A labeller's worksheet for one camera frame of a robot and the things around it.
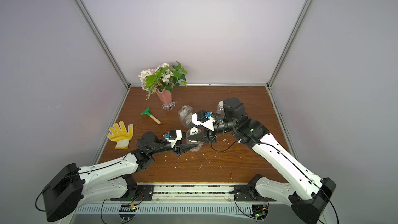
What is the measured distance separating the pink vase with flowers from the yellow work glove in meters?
0.27

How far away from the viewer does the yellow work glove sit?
91 cm

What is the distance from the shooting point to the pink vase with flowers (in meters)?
0.85
